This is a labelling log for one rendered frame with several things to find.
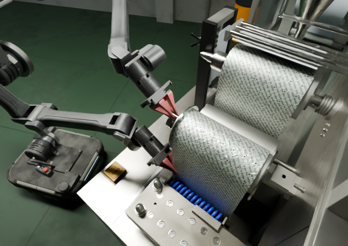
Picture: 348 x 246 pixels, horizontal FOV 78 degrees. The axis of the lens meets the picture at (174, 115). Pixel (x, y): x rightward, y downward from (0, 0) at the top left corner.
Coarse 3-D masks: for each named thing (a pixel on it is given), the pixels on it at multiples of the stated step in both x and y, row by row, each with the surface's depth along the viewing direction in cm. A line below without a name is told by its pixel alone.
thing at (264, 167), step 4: (176, 120) 60; (268, 156) 52; (268, 160) 51; (264, 164) 51; (268, 164) 51; (260, 168) 50; (264, 168) 50; (260, 172) 50; (256, 176) 50; (260, 176) 50; (256, 180) 50; (252, 184) 51; (252, 188) 51; (248, 192) 55
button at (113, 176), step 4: (112, 164) 93; (116, 164) 93; (108, 168) 92; (112, 168) 92; (116, 168) 92; (120, 168) 92; (124, 168) 92; (104, 172) 91; (108, 172) 90; (112, 172) 90; (116, 172) 90; (120, 172) 90; (124, 172) 92; (108, 176) 90; (112, 176) 89; (116, 176) 89; (120, 176) 90; (112, 180) 88; (116, 180) 89
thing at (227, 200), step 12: (180, 156) 65; (180, 168) 70; (192, 168) 64; (180, 180) 76; (192, 180) 70; (204, 180) 64; (216, 180) 59; (204, 192) 69; (216, 192) 64; (228, 192) 59; (216, 204) 69; (228, 204) 63; (228, 216) 69
